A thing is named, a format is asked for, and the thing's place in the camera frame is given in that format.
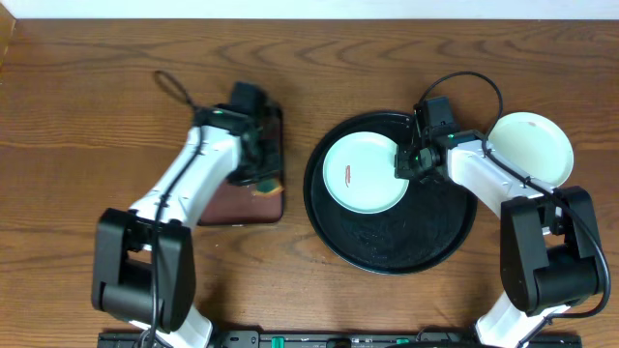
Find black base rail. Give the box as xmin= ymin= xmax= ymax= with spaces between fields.
xmin=97 ymin=331 xmax=583 ymax=348

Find black round tray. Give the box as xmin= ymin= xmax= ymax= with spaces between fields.
xmin=304 ymin=110 xmax=478 ymax=275

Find black rectangular tray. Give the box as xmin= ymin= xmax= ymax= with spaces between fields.
xmin=198 ymin=122 xmax=284 ymax=226

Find light green plate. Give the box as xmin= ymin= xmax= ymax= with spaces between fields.
xmin=488 ymin=111 xmax=575 ymax=175
xmin=322 ymin=131 xmax=409 ymax=215

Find orange green scrub sponge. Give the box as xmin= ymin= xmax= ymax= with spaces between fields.
xmin=252 ymin=178 xmax=283 ymax=197

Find yellow plate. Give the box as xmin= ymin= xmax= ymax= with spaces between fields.
xmin=530 ymin=163 xmax=573 ymax=187

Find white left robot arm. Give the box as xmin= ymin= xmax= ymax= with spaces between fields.
xmin=92 ymin=104 xmax=283 ymax=347

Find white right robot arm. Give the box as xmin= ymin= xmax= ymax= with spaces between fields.
xmin=395 ymin=130 xmax=611 ymax=347

